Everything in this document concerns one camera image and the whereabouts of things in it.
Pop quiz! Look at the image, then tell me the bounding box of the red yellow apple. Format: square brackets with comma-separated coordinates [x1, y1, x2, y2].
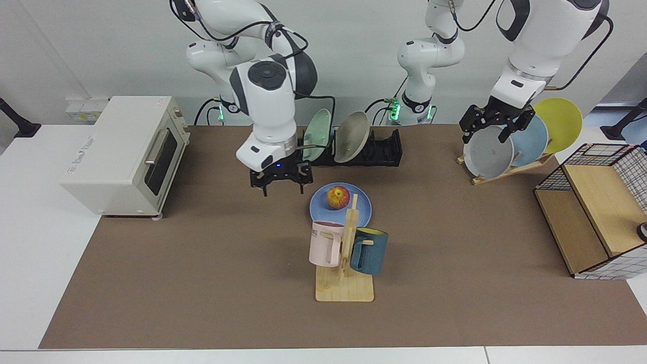
[326, 186, 351, 210]

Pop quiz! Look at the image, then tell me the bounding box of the light blue plate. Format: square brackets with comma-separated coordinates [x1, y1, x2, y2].
[500, 114, 549, 167]

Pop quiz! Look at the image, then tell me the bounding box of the grey plate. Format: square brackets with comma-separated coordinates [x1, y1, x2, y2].
[463, 125, 515, 180]

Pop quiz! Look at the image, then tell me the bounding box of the wooden plate rack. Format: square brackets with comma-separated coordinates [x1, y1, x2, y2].
[457, 152, 554, 186]

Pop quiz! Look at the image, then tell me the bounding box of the pale green plate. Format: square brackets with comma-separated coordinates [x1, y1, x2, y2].
[302, 109, 334, 162]

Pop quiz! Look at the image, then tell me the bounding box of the yellow plate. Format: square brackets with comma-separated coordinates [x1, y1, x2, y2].
[533, 98, 583, 155]

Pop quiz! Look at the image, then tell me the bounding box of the beige plate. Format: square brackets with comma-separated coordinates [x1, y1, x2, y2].
[334, 111, 371, 164]

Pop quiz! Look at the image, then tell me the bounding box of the black dish rack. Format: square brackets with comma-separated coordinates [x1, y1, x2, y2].
[298, 127, 403, 167]

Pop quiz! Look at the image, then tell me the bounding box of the pink cup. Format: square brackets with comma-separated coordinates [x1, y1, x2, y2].
[309, 220, 346, 267]

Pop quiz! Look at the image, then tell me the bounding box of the teal cup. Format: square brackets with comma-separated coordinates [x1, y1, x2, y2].
[350, 227, 389, 276]

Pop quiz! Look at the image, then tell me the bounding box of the wooden cup stand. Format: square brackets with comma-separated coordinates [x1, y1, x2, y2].
[315, 194, 375, 303]

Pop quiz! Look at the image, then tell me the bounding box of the black stand foot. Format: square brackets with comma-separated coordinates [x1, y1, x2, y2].
[600, 99, 647, 141]
[0, 97, 42, 138]

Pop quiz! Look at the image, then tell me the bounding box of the brown table cloth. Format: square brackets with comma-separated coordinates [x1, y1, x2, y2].
[39, 124, 647, 349]

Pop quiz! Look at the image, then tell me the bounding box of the pale toaster oven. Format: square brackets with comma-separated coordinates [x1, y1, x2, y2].
[60, 96, 191, 219]

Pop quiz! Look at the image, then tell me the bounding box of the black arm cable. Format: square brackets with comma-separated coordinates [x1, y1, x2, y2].
[543, 14, 615, 92]
[169, 0, 337, 150]

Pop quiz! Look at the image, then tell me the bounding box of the wire basket with wooden floor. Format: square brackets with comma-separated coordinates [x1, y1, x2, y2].
[534, 143, 647, 280]

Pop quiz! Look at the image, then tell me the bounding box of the white wall socket box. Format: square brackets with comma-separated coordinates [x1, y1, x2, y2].
[66, 98, 110, 124]

